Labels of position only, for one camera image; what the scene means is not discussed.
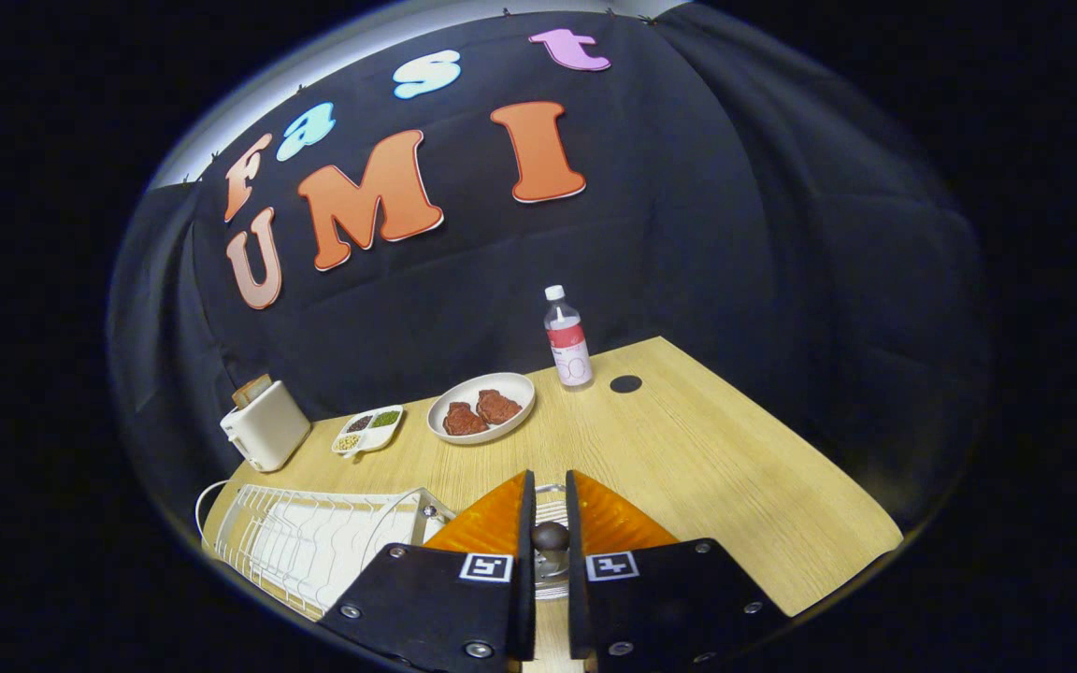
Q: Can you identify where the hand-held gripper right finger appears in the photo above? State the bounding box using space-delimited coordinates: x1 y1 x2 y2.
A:
565 469 792 673

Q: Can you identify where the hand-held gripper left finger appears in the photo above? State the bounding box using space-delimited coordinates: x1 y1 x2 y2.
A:
317 469 538 673

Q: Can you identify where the metal wire basket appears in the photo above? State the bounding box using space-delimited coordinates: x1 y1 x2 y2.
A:
535 483 569 601

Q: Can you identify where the white wire dish rack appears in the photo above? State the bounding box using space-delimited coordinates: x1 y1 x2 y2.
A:
194 480 455 621

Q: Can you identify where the white divided dish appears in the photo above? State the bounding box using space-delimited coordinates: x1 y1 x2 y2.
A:
331 404 405 459

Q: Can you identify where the white round plate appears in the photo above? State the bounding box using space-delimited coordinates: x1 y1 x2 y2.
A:
426 372 537 446

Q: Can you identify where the red meat piece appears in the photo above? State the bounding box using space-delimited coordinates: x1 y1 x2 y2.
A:
443 402 490 437
476 389 524 426

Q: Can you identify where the red-labelled water bottle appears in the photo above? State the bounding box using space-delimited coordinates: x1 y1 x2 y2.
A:
543 285 595 390

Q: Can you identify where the white toaster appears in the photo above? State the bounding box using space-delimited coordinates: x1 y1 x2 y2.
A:
221 379 312 473

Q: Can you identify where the brown toast slice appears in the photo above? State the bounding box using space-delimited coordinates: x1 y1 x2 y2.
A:
231 373 274 408

